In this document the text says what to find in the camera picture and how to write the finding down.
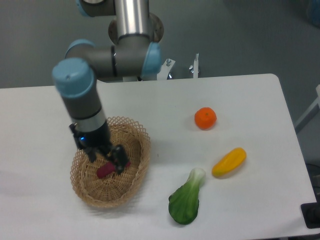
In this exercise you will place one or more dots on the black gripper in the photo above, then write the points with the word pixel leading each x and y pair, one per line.
pixel 100 139

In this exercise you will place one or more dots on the purple red sweet potato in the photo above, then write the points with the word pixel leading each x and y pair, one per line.
pixel 106 170

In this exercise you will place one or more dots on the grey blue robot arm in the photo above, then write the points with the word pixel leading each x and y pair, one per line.
pixel 136 54

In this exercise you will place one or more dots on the woven wicker basket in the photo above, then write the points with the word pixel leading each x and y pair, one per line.
pixel 113 189

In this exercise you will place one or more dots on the green bok choy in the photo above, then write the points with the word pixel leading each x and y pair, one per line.
pixel 183 204

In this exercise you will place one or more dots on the orange tangerine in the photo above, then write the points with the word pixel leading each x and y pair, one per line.
pixel 205 118

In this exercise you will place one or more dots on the yellow mango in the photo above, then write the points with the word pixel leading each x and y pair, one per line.
pixel 231 161

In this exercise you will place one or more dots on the black box at table edge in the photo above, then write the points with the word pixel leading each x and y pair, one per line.
pixel 311 215

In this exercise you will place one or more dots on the white metal base frame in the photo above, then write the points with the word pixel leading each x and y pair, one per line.
pixel 164 74

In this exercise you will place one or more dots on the white frame at right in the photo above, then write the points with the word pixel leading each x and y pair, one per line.
pixel 309 113

